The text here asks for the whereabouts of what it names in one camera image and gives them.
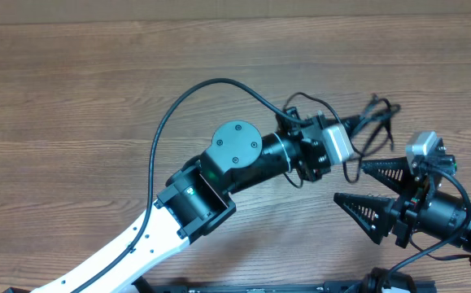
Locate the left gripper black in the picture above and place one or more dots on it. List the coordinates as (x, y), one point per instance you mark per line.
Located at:
(287, 127)

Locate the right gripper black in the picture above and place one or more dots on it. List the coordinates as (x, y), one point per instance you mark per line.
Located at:
(413, 199)

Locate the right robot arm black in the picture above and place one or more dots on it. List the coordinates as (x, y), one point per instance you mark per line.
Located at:
(430, 200)

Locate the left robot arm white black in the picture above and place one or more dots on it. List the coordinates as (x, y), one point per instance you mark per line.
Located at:
(197, 198)

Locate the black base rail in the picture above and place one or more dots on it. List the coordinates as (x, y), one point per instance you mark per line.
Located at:
(368, 284)

